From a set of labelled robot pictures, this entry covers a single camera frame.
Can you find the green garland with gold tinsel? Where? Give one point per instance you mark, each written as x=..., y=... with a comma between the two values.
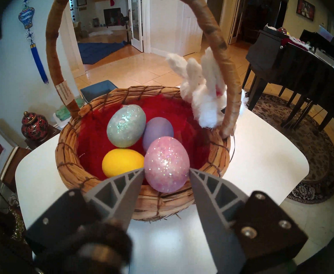
x=18, y=225

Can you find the green jade stone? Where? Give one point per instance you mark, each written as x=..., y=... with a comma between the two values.
x=62, y=113

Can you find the large oriental floral rug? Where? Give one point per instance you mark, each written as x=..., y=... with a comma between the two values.
x=312, y=150

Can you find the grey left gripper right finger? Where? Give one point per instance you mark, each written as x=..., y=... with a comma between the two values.
x=212, y=213

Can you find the pink glitter easter egg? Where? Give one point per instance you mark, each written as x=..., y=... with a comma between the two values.
x=167, y=165

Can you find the blue fabric storage bin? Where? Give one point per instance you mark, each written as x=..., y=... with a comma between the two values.
x=97, y=90

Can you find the blue glitter easter egg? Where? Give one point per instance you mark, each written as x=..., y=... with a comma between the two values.
x=126, y=126

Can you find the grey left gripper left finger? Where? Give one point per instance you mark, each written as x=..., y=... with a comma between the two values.
x=124, y=199

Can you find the purple easter egg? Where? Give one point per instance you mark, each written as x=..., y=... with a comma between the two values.
x=158, y=130

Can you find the red ceramic lidded jar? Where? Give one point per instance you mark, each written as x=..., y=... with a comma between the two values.
x=35, y=127

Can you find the dark wooden console table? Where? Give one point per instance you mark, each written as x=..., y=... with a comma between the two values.
x=298, y=70

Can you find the blue vase hanging with tassel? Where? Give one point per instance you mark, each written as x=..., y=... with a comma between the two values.
x=26, y=18

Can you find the red fabric basket lining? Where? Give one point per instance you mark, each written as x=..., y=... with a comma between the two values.
x=92, y=139

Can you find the white plush bunny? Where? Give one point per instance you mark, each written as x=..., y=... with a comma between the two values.
x=211, y=108
x=188, y=76

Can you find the brown wooden low table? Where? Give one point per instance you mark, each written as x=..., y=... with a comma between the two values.
x=15, y=165

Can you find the dark framed red picture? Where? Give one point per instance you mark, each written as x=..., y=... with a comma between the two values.
x=306, y=8

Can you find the beige armchair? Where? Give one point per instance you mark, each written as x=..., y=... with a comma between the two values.
x=77, y=29

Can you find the white panel door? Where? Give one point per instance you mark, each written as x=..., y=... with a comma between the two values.
x=191, y=28

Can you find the white glass door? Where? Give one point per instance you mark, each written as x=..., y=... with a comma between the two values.
x=135, y=19

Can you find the white paper tag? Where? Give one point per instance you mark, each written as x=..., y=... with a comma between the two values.
x=64, y=92

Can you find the blue floor rug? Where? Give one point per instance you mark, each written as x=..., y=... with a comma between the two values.
x=98, y=52

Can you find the yellow easter egg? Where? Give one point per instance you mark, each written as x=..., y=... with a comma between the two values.
x=121, y=162

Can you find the black fireplace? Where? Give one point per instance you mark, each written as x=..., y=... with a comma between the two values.
x=112, y=17

